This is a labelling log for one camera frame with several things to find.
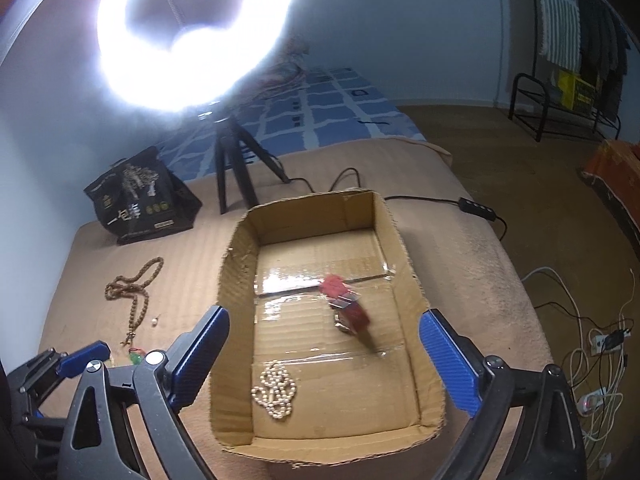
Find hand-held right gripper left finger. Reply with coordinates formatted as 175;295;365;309
59;304;231;480

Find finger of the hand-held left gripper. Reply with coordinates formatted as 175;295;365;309
7;340;112;397
20;407;68;466

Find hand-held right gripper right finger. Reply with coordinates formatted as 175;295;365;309
419;308;588;480

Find white pearl necklace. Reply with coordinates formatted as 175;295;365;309
251;360;300;423

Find brown wooden bead necklace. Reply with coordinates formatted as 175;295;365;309
104;256;165;356

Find red jewelry pouch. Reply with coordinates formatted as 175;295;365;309
320;274;373;338

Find cardboard box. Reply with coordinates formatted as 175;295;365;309
209;189;447;465

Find black printed bag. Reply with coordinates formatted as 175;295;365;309
84;146;203;247

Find black tripod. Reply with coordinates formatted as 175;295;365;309
197;102;291;216

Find orange cloth covered table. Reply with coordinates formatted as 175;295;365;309
580;139;640;261

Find blue checked blanket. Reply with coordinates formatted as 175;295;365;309
155;65;426;181

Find pink floral quilt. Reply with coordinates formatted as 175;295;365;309
260;35;313;93

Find yellow box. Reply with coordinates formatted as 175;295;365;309
555;69;601;111

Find dark hanging clothes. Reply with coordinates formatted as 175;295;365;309
575;0;631;136

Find white striped towel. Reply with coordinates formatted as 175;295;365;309
530;0;583;68

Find black power cable with switch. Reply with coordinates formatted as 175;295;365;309
280;169;508;241

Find white ring light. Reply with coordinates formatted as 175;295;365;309
95;0;301;113

